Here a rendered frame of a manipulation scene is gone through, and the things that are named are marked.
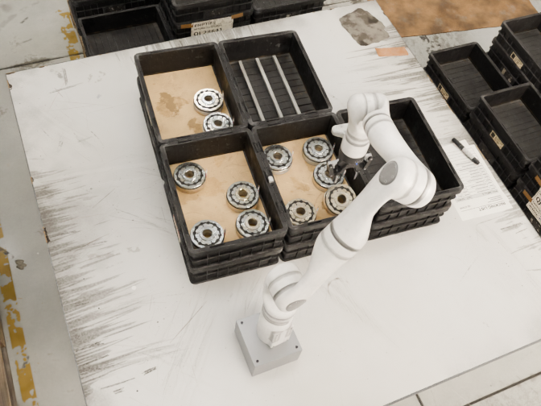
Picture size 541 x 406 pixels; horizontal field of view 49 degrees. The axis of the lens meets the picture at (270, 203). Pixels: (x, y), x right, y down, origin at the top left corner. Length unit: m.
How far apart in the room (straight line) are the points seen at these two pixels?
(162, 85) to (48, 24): 1.62
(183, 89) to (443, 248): 1.07
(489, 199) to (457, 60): 1.26
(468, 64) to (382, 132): 2.04
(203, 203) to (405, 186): 0.83
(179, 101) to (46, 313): 1.10
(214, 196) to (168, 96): 0.45
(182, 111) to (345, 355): 0.98
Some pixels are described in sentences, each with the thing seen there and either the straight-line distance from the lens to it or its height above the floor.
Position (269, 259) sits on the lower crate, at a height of 0.74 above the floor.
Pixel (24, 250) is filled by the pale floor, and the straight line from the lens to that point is 2.85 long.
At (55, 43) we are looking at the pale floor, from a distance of 3.60.
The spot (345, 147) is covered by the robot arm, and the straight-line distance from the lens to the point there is 1.63.
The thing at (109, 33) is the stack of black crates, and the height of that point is 0.27.
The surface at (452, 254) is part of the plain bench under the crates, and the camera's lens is 2.13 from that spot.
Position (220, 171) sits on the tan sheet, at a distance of 1.96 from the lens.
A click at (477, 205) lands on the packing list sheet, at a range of 2.27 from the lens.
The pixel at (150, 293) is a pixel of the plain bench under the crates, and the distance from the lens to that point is 1.90.
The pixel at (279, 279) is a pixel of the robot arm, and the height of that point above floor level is 1.11.
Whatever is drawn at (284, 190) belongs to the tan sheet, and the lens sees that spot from 1.94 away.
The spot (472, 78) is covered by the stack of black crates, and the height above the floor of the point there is 0.27.
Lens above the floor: 2.44
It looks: 58 degrees down
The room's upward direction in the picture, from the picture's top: 11 degrees clockwise
